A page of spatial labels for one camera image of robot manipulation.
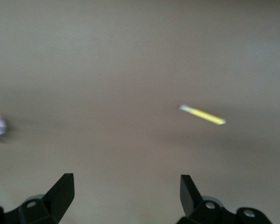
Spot brown table cover sheet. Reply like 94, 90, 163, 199
0, 0, 280, 224

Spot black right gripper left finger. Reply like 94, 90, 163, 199
0, 173, 75, 224

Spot yellow marker pen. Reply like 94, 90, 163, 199
178, 104, 227, 126

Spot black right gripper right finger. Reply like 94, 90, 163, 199
177, 175, 273, 224

